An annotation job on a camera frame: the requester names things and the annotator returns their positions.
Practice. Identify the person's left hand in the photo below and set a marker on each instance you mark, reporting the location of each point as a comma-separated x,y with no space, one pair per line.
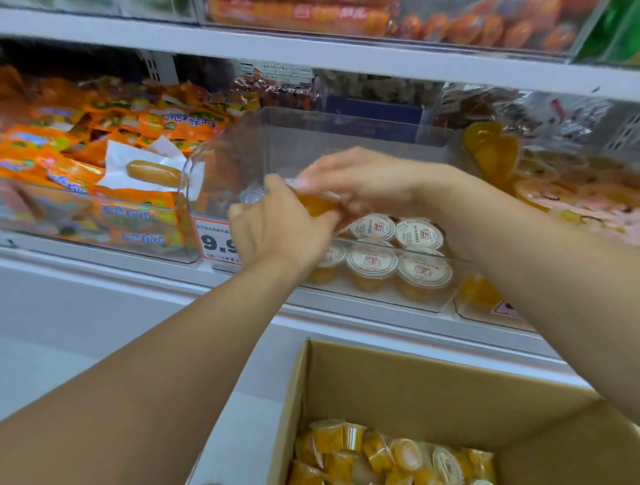
280,235

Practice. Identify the person's right hand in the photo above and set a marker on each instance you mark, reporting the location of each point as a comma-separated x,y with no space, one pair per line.
380,182

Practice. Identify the yellow jelly cup white lid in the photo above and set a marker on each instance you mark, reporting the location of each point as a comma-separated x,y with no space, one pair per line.
315,204

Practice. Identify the cluster of white-lid jelly cups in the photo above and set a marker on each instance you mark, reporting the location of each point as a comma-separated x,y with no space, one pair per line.
372,262

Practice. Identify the pile of yellow jelly cups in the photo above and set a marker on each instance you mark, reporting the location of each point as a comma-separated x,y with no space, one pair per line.
325,439

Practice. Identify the brown cardboard box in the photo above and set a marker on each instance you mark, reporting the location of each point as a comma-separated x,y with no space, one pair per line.
425,389

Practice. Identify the person's left forearm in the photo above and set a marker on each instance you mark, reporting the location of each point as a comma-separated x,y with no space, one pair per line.
140,394

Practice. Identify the person's right forearm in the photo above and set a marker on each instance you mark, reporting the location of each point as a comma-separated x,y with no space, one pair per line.
550,280

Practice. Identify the crumpled clear plastic bag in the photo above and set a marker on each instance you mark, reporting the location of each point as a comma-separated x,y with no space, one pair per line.
255,192

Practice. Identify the orange white price tag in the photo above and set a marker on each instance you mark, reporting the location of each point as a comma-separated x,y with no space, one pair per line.
215,242
505,310

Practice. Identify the dark blue card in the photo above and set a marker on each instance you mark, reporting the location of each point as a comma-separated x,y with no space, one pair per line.
375,110

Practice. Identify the pile of brown sachets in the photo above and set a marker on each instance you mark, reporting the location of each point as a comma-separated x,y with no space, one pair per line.
480,107

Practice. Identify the pile of red snack packets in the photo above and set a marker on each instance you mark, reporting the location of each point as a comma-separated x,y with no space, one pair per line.
280,92

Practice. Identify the white sausage packet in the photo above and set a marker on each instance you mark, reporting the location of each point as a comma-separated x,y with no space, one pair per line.
150,172

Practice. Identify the pile of silver foil packets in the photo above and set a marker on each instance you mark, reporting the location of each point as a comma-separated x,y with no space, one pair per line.
575,120

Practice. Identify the pile of orange snack packets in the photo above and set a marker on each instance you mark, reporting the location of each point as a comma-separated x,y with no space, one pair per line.
50,145

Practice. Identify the green sausage packet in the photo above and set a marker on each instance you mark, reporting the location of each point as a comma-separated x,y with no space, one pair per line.
615,35

